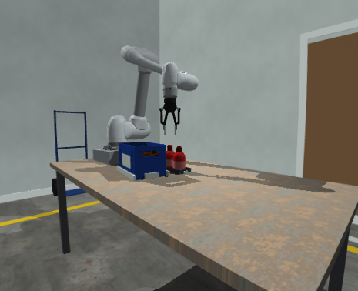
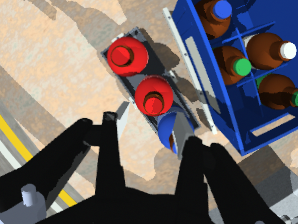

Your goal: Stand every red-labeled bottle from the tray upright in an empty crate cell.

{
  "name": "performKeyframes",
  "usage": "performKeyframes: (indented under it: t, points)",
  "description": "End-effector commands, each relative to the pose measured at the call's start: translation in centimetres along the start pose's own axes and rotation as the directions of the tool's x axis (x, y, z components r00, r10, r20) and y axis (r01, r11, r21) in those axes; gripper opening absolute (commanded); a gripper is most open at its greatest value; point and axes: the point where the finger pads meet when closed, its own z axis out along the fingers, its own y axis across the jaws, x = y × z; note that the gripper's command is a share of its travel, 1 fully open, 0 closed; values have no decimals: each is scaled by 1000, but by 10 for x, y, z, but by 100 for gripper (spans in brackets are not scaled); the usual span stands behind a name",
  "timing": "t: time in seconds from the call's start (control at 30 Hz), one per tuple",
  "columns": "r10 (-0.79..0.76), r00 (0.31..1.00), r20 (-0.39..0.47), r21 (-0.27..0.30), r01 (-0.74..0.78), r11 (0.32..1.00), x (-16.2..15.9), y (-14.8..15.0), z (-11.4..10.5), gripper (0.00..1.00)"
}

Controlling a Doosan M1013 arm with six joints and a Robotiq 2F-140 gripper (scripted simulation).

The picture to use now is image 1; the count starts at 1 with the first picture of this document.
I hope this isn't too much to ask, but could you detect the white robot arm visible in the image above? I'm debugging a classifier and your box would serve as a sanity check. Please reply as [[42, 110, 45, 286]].
[[102, 46, 199, 150]]

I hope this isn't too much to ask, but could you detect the brown bottle with blue cap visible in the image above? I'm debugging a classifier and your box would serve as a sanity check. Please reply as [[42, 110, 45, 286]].
[[149, 150, 159, 156]]

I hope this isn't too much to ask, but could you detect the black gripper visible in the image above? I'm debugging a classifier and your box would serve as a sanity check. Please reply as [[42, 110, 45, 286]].
[[159, 98, 181, 135]]

